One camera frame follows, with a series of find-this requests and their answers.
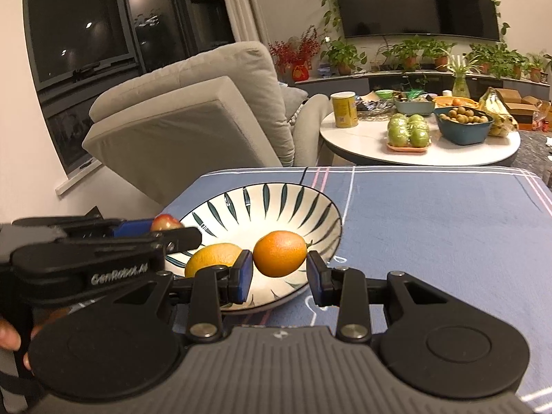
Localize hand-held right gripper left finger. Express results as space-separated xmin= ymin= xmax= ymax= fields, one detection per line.
xmin=113 ymin=250 xmax=255 ymax=341

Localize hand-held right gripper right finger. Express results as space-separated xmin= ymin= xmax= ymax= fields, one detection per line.
xmin=305 ymin=250 xmax=449 ymax=341

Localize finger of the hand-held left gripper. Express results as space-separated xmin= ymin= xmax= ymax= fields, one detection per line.
xmin=12 ymin=226 xmax=203 ymax=269
xmin=12 ymin=216 xmax=157 ymax=240

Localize red apple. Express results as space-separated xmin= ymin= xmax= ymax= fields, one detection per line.
xmin=150 ymin=214 xmax=184 ymax=232

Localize large orange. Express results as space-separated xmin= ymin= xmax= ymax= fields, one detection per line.
xmin=253 ymin=230 xmax=309 ymax=278

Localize striped ceramic bowl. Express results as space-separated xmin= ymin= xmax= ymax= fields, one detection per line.
xmin=164 ymin=183 xmax=343 ymax=313

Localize person's left hand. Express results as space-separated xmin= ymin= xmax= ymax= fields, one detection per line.
xmin=0 ymin=308 xmax=72 ymax=372

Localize yellow lemon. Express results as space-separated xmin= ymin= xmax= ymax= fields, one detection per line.
xmin=185 ymin=244 xmax=243 ymax=279

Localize beige recliner sofa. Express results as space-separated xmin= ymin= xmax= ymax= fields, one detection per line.
xmin=82 ymin=41 xmax=333 ymax=208

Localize blue plaid tablecloth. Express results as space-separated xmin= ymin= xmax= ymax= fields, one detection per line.
xmin=161 ymin=165 xmax=552 ymax=414

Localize round white table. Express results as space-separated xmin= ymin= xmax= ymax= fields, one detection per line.
xmin=319 ymin=110 xmax=522 ymax=167

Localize pink tray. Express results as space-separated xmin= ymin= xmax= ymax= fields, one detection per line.
xmin=386 ymin=141 xmax=431 ymax=155

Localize yellow can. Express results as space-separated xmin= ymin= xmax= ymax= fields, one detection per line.
xmin=331 ymin=91 xmax=359 ymax=129

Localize pack of green apples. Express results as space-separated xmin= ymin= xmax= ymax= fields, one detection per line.
xmin=387 ymin=113 xmax=431 ymax=148

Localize glass snack dish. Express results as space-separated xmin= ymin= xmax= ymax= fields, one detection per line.
xmin=356 ymin=97 xmax=395 ymax=120

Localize dark window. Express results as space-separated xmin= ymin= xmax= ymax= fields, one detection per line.
xmin=21 ymin=0 xmax=236 ymax=173

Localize green rectangular basin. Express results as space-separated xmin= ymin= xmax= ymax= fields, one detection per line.
xmin=393 ymin=95 xmax=435 ymax=116

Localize blue plastic bowl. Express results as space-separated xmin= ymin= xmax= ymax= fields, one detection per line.
xmin=432 ymin=106 xmax=495 ymax=146

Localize grey television console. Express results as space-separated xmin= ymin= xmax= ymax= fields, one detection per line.
xmin=293 ymin=69 xmax=552 ymax=101

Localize red berry branches in pot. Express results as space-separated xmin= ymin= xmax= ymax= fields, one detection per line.
xmin=268 ymin=26 xmax=322 ymax=82

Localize pile of brown longans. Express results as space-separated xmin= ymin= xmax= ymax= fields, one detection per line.
xmin=437 ymin=106 xmax=490 ymax=125

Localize potted green plant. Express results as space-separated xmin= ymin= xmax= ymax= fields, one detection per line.
xmin=496 ymin=49 xmax=529 ymax=79
xmin=468 ymin=43 xmax=496 ymax=75
xmin=526 ymin=52 xmax=549 ymax=82
xmin=379 ymin=37 xmax=425 ymax=72
xmin=425 ymin=39 xmax=455 ymax=72
xmin=321 ymin=39 xmax=367 ymax=76

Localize orange basket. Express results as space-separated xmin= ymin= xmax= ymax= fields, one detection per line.
xmin=433 ymin=96 xmax=479 ymax=109

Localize white curtain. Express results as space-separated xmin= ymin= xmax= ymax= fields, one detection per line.
xmin=216 ymin=0 xmax=270 ymax=46

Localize glass vase with plant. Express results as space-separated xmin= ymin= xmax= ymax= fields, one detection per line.
xmin=448 ymin=54 xmax=479 ymax=98

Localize bagged bananas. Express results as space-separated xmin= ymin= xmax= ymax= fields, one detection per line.
xmin=479 ymin=87 xmax=520 ymax=138

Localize dark marble table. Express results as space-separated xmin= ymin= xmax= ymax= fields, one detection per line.
xmin=513 ymin=131 xmax=552 ymax=184

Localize open cardboard boxes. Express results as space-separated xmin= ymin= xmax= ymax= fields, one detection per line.
xmin=496 ymin=88 xmax=552 ymax=131

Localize trailing green vine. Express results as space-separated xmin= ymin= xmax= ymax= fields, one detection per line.
xmin=487 ymin=0 xmax=512 ymax=41
xmin=319 ymin=0 xmax=343 ymax=37

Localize black wall television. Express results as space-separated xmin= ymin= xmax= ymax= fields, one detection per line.
xmin=334 ymin=0 xmax=501 ymax=39

